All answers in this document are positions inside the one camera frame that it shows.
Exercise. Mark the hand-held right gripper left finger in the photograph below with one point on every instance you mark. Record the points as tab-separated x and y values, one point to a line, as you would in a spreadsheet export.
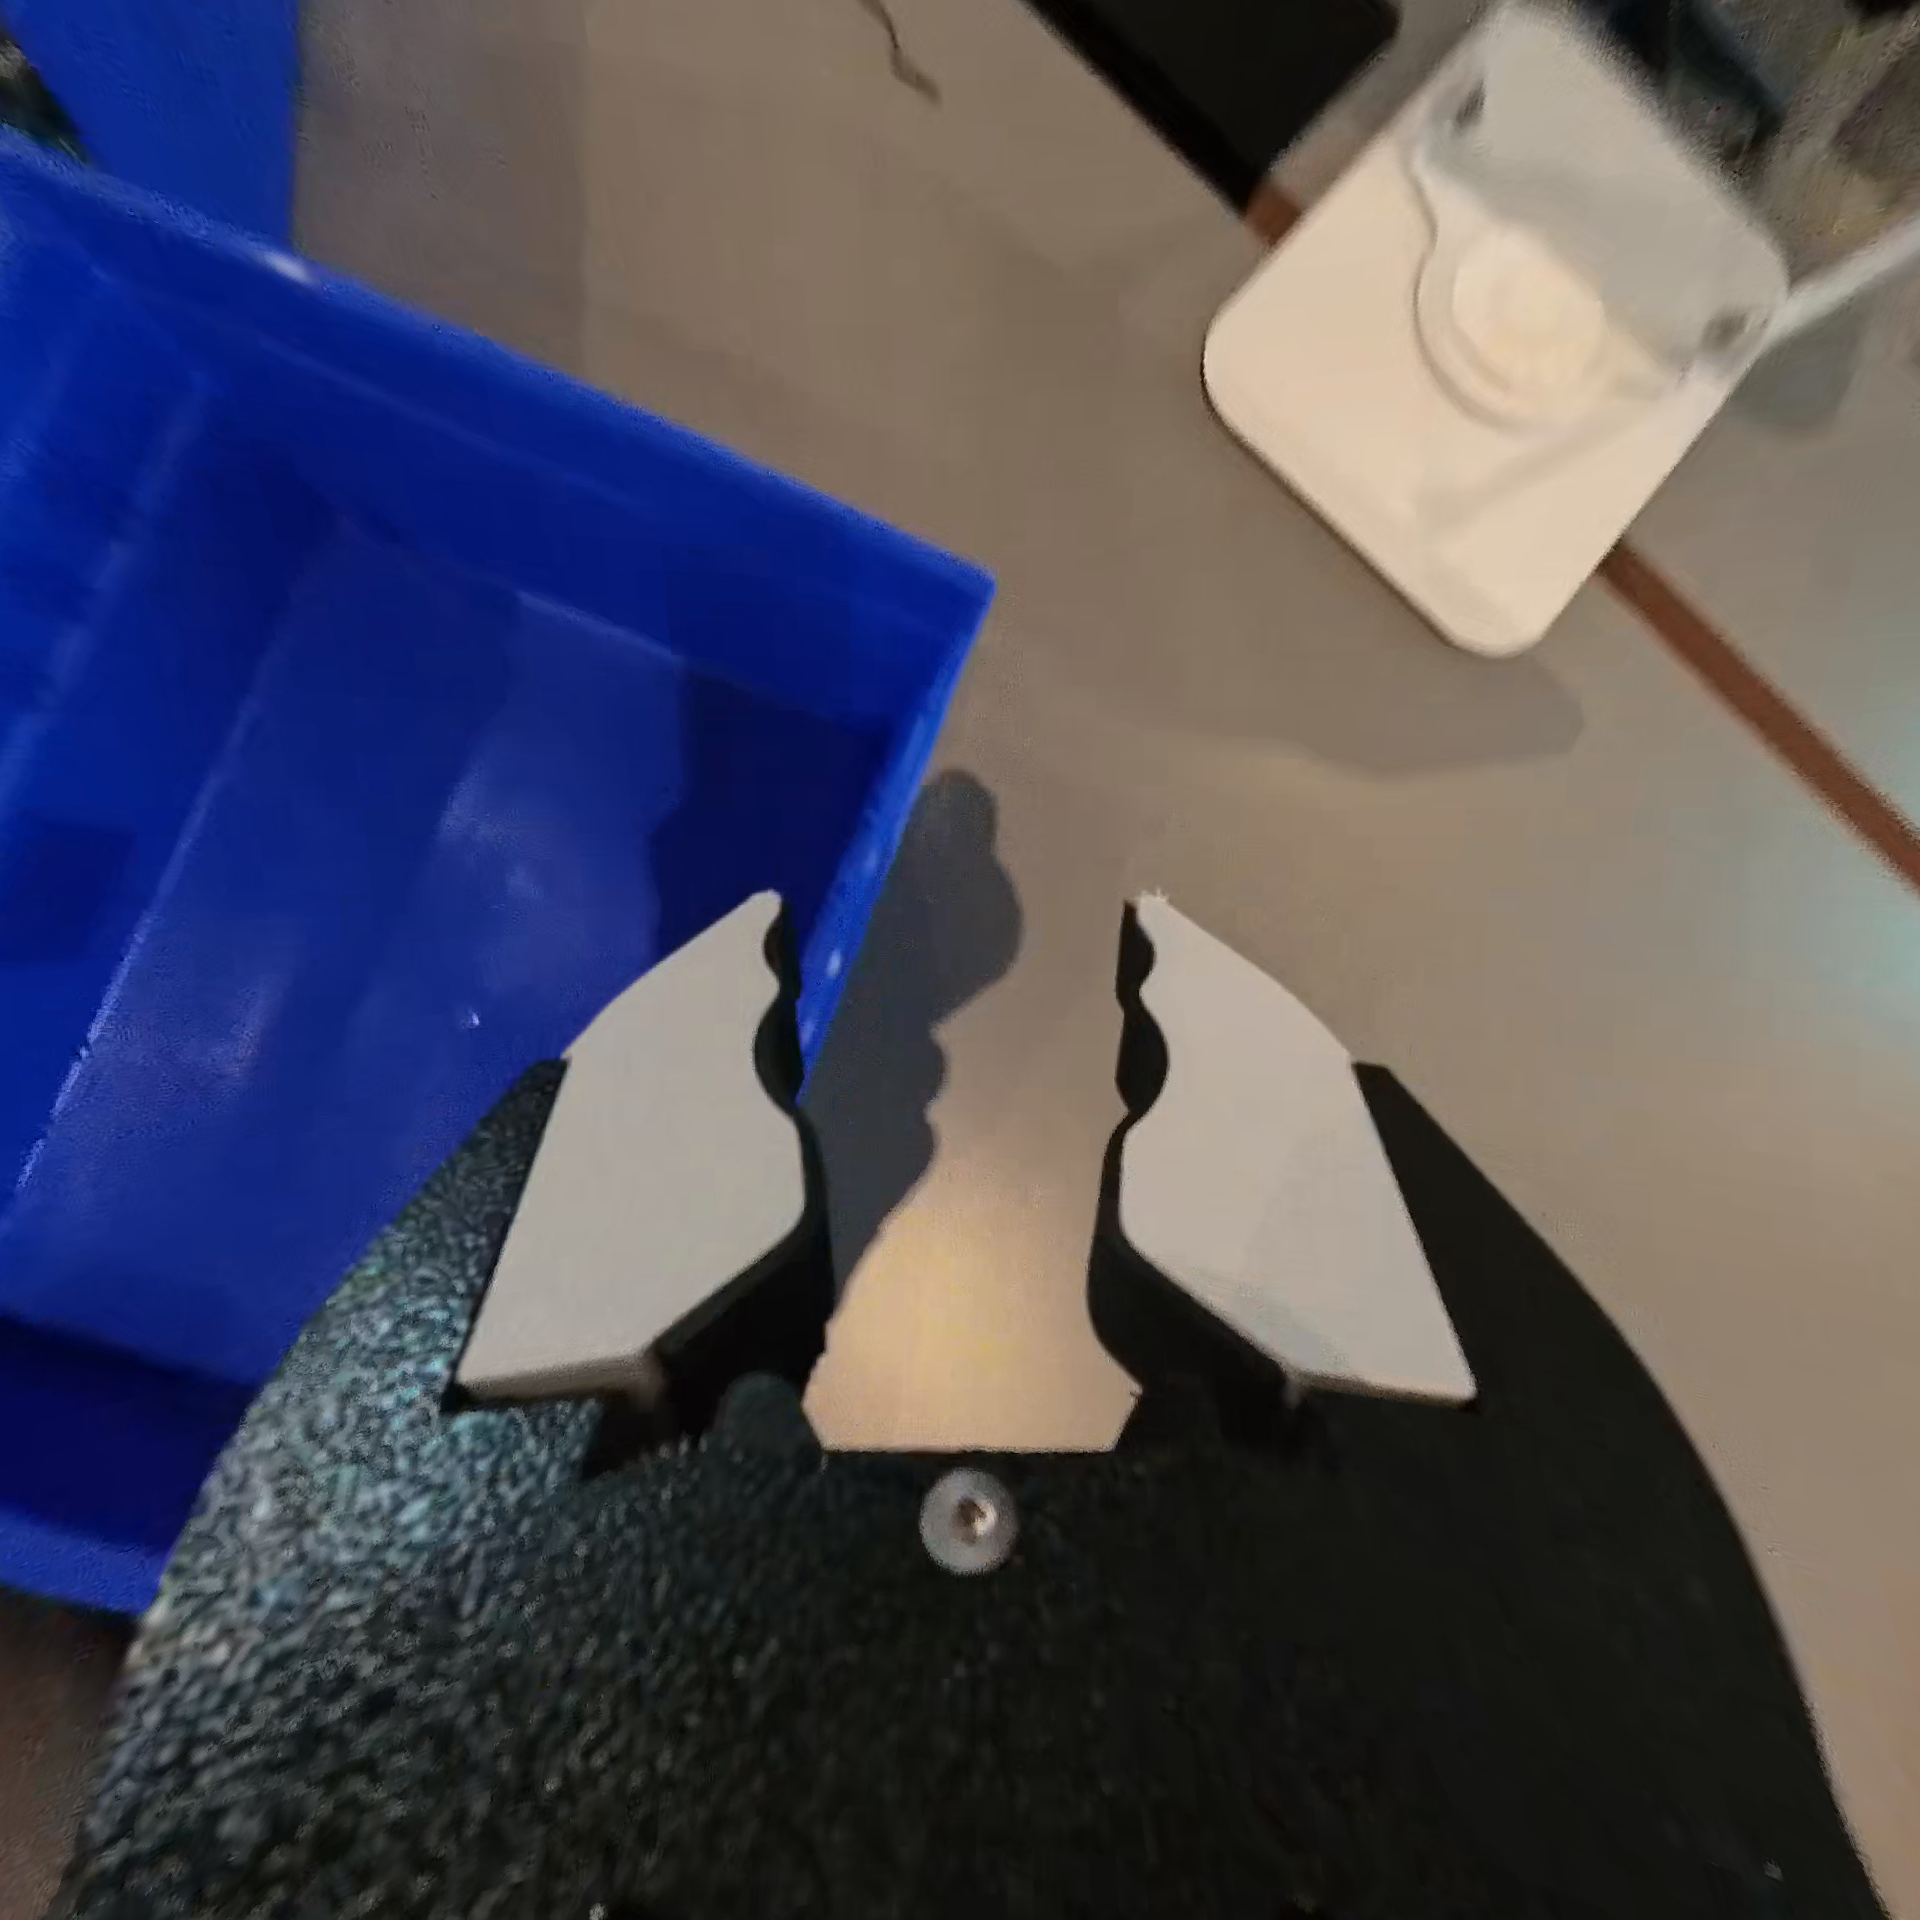
630	1201

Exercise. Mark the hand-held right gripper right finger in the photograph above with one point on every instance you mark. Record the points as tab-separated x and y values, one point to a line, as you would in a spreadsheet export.
1290	1201

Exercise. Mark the white square stand base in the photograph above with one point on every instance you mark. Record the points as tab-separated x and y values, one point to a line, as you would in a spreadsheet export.
1351	405

